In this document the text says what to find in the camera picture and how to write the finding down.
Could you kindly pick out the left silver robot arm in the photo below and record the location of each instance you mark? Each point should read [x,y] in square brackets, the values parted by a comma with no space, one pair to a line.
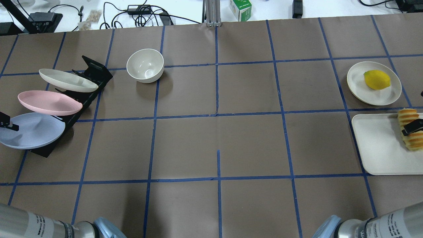
[18,223]

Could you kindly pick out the pink plate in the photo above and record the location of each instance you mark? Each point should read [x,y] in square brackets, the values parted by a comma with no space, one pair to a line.
[50,103]

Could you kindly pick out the white rectangular tray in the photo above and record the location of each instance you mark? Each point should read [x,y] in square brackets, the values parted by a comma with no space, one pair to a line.
[381,147]

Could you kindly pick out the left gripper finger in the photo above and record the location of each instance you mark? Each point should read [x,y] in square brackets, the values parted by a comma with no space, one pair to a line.
[5,122]

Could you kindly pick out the yellow spiral bread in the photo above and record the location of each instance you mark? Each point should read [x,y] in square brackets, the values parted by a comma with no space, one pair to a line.
[413,142]

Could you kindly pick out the blue plate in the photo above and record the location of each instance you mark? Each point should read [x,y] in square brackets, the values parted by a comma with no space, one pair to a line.
[35,130]

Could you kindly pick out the black plate rack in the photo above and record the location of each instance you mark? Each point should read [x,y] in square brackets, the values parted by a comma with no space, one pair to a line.
[95,72]

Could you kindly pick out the yellow lemon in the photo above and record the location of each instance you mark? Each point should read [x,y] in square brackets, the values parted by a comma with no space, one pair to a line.
[377,79]

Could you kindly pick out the black power adapter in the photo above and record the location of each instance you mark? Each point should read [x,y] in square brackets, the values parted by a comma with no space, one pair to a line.
[139,10]

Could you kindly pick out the aluminium frame post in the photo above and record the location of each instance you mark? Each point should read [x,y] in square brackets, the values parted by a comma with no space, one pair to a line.
[211,13]

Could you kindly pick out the cream plate in rack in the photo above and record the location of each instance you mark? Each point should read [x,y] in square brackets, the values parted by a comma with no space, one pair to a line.
[67,81]

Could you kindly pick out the white plate under lemon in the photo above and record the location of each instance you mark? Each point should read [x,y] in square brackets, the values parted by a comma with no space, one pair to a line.
[356,84]

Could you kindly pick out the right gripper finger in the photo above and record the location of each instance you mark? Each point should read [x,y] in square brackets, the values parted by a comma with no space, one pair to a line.
[413,127]

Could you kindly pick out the white bowl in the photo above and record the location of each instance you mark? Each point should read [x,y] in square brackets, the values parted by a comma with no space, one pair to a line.
[146,65]

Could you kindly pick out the green white carton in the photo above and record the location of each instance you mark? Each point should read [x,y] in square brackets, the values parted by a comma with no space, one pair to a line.
[242,9]

